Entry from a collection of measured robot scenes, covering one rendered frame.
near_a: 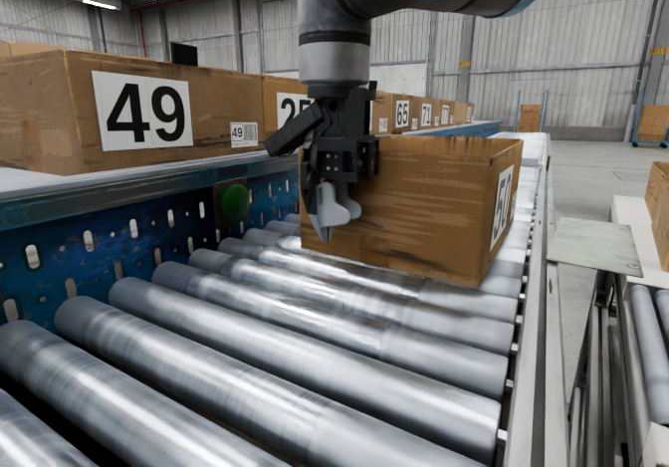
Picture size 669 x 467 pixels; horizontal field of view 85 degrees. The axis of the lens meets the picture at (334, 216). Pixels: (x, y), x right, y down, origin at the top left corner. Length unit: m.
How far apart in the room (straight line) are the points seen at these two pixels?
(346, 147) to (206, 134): 0.36
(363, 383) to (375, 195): 0.27
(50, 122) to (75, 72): 0.09
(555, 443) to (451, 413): 0.07
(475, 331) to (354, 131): 0.27
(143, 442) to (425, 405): 0.21
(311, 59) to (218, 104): 0.34
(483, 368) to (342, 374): 0.13
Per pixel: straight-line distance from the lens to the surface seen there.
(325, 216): 0.50
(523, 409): 0.36
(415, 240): 0.52
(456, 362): 0.39
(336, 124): 0.48
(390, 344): 0.40
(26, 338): 0.50
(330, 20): 0.47
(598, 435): 0.88
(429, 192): 0.50
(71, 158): 0.65
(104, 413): 0.37
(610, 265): 0.69
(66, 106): 0.63
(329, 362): 0.37
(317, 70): 0.46
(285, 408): 0.33
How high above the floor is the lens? 0.97
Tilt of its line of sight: 16 degrees down
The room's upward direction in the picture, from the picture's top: straight up
